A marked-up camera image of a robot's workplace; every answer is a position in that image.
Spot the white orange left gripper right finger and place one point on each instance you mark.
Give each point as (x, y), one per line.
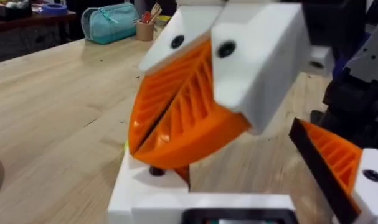
(367, 193)

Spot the brown cup with cutlery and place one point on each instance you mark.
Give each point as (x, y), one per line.
(145, 28)

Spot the dark wooden side table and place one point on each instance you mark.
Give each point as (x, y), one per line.
(30, 21)

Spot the dark box with clutter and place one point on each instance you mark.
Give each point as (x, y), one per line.
(12, 9)

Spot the blue tape roll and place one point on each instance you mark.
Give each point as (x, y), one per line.
(53, 8)

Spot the bare white left gripper left finger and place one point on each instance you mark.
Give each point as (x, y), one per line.
(135, 183)

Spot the finger of the white orange right gripper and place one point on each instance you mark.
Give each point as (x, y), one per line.
(163, 93)

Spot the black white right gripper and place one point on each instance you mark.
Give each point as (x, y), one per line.
(332, 21)

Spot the teal zip bag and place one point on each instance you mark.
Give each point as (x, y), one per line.
(109, 23)

